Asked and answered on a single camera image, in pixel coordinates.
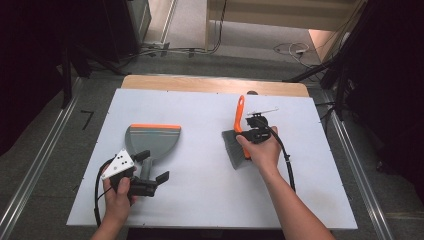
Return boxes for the person's left hand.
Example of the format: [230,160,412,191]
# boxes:
[104,177,138,221]

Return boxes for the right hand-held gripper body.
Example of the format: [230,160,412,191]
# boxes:
[245,107,279,145]

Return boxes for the white board sheet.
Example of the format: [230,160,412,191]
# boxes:
[65,88,359,231]

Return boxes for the person's right hand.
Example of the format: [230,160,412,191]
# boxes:
[235,126,283,174]

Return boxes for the grey brush with orange handle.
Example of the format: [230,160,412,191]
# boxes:
[221,94,254,170]

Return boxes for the white floor cable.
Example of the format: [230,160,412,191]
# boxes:
[273,41,312,61]

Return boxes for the metal floor rail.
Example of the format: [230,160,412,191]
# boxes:
[319,91,395,240]
[0,77,84,240]

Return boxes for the grey dustpan with orange edge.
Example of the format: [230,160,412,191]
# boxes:
[124,123,183,183]

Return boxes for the light wooden shelf unit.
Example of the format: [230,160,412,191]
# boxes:
[204,0,368,64]

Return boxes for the black floor cables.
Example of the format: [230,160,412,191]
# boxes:
[131,0,228,59]

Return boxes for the dark cabinet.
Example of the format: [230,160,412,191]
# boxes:
[99,0,152,65]

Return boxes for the wooden table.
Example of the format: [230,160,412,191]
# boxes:
[120,74,310,98]

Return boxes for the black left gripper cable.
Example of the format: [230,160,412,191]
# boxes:
[94,158,116,228]

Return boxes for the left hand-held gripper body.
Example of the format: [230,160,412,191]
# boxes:
[101,148,157,197]

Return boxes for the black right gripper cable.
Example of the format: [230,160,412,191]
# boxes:
[256,118,297,194]

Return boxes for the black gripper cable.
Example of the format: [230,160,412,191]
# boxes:
[94,158,116,228]
[256,118,297,194]

